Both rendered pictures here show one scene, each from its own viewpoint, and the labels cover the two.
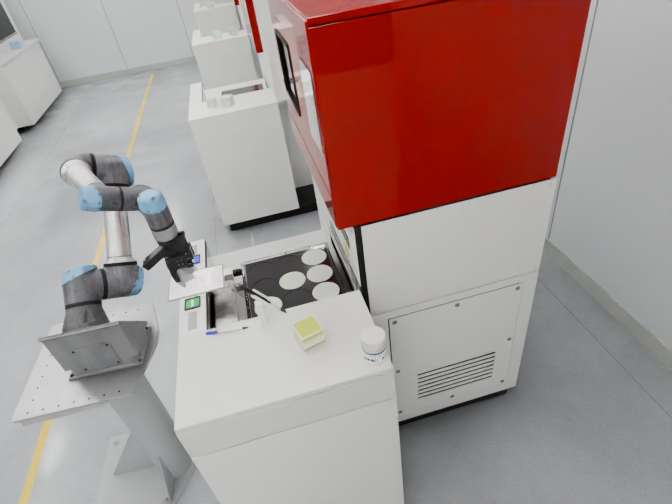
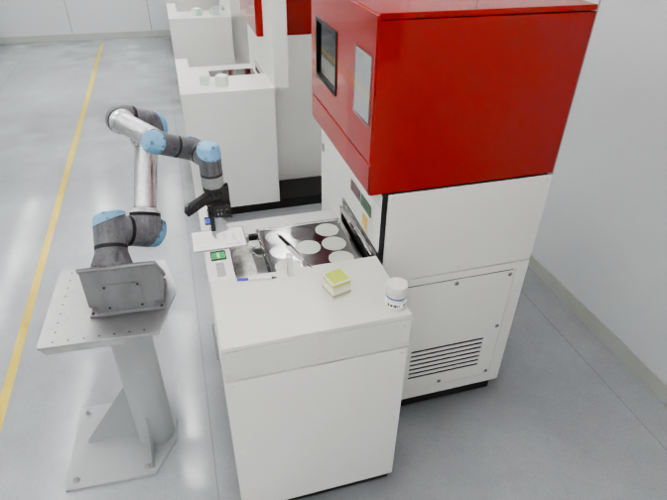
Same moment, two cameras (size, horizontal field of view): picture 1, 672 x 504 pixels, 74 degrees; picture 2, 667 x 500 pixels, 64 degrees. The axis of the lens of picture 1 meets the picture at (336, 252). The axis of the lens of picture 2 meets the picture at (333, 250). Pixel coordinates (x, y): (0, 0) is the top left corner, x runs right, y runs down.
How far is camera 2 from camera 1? 0.59 m
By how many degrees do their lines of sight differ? 7
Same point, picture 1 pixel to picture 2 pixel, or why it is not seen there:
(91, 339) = (124, 277)
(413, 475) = (398, 452)
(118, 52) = (65, 14)
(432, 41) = (470, 45)
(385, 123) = (424, 106)
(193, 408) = (235, 334)
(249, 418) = (285, 347)
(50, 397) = (73, 330)
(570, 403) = (545, 398)
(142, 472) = (119, 440)
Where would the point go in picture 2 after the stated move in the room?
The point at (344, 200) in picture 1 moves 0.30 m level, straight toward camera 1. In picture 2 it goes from (379, 169) to (396, 213)
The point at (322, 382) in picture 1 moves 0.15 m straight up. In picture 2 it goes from (350, 321) to (352, 285)
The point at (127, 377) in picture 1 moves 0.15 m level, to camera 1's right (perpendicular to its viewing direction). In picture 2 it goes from (150, 318) to (193, 315)
